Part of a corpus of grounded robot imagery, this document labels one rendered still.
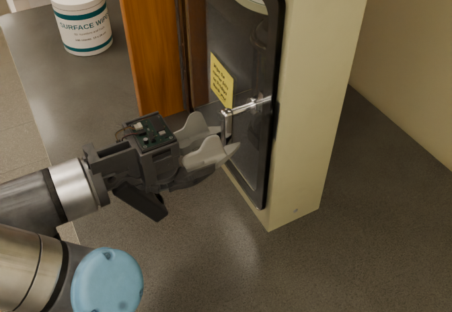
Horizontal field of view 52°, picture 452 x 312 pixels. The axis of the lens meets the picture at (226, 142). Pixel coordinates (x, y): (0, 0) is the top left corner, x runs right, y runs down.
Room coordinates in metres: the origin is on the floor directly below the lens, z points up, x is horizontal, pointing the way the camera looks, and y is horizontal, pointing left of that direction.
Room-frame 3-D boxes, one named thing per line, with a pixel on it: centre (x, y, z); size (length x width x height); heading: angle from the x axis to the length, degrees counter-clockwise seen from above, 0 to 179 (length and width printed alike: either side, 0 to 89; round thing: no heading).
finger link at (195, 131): (0.49, 0.04, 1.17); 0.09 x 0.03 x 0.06; 125
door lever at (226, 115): (0.50, -0.02, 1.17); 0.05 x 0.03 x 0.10; 118
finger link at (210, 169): (0.43, 0.06, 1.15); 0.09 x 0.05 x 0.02; 111
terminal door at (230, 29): (0.61, 0.01, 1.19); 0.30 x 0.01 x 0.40; 28
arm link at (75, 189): (0.39, 0.20, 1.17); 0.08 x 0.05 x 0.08; 28
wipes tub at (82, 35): (1.07, 0.37, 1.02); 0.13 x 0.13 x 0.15
